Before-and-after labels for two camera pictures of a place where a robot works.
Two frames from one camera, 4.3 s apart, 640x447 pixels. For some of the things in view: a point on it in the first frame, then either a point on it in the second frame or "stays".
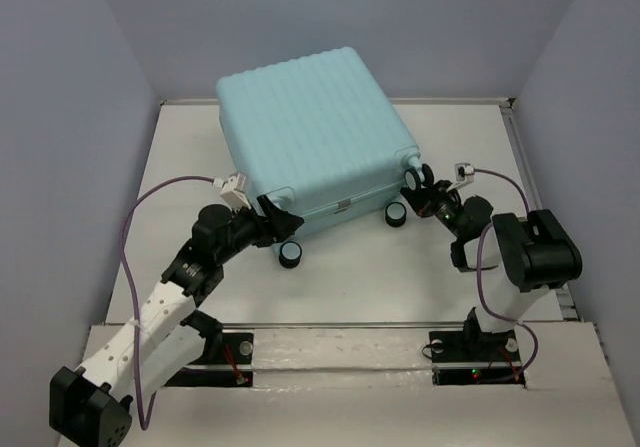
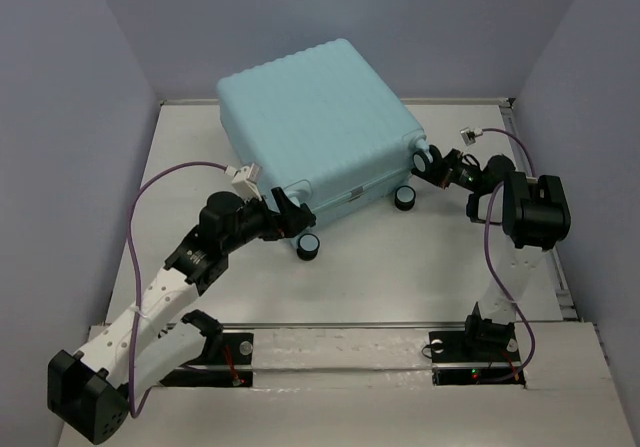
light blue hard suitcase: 319,137 stays
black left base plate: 230,348 stays
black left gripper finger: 418,198 → 437,170
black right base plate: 473,347 stays
